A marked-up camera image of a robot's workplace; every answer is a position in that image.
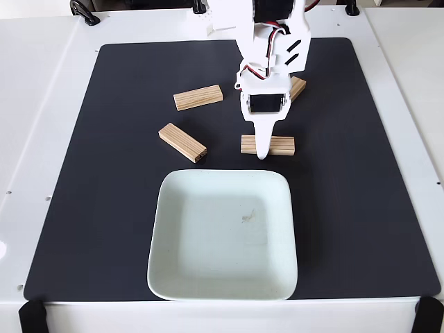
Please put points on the black rubber mat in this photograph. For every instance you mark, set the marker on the black rubber mat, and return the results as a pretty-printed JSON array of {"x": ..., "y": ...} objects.
[{"x": 104, "y": 173}]

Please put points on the white square plate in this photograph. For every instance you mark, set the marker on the white square plate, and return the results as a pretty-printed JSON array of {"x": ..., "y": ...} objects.
[{"x": 222, "y": 236}]

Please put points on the wooden block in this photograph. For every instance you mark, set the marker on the wooden block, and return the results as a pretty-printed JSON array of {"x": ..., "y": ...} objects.
[
  {"x": 298, "y": 86},
  {"x": 182, "y": 142},
  {"x": 197, "y": 98},
  {"x": 281, "y": 145}
]

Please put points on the black table clamp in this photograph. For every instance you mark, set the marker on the black table clamp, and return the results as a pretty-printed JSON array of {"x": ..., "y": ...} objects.
[
  {"x": 197, "y": 7},
  {"x": 85, "y": 12},
  {"x": 352, "y": 8}
]

